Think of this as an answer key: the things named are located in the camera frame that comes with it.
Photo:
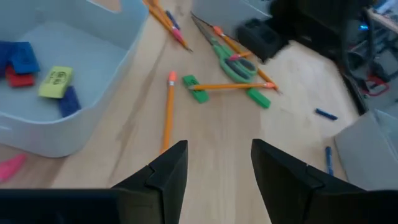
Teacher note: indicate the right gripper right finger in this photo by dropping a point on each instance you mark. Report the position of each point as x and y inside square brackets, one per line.
[295, 199]

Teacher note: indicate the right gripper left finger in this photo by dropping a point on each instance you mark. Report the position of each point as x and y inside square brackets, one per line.
[161, 193]

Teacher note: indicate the orange pencil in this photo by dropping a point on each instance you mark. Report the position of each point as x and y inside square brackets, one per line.
[11, 168]
[224, 36]
[160, 17]
[241, 56]
[230, 86]
[168, 118]
[178, 34]

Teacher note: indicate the green scissors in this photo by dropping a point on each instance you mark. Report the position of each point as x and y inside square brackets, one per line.
[221, 51]

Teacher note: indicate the dark blue eraser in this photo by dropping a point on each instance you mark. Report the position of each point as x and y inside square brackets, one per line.
[4, 59]
[70, 102]

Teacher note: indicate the yellow eraser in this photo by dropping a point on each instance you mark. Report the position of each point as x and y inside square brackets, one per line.
[56, 81]

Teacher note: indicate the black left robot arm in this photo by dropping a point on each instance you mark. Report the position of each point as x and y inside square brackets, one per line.
[311, 18]

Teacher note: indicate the blue pen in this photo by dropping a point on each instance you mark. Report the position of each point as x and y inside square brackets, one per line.
[329, 160]

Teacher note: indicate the red eraser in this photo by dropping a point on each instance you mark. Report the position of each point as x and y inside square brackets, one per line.
[20, 80]

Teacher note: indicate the black aluminium frame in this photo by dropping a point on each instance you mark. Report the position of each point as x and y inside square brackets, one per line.
[354, 93]

